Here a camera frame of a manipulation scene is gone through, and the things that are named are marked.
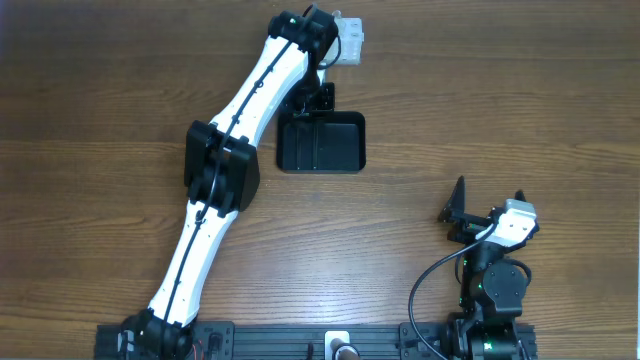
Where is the mounting rail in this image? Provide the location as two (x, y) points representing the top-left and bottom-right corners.
(94, 321), (539, 360)

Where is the black cable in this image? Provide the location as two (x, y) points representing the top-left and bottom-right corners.
(407, 222), (499, 360)
(317, 32), (344, 71)

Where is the white test tube rack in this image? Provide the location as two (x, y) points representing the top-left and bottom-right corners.
(319, 14), (366, 69)

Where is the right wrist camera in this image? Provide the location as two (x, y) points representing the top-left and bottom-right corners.
(474, 198), (539, 249)

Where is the black tray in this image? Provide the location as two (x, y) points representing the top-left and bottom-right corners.
(275, 110), (368, 175)

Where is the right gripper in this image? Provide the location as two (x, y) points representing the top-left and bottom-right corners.
(438, 175), (528, 244)

